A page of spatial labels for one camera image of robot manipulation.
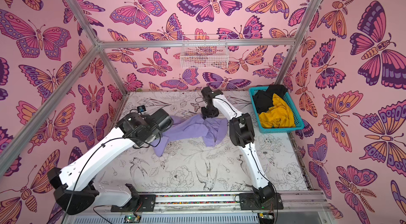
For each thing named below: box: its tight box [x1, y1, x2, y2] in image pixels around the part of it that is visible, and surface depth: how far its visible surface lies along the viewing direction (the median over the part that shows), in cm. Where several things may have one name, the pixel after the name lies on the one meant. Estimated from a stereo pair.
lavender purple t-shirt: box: [151, 113, 229, 157], surface depth 95 cm
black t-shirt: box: [252, 84, 288, 115], surface depth 108 cm
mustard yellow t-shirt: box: [258, 93, 296, 129], surface depth 98 cm
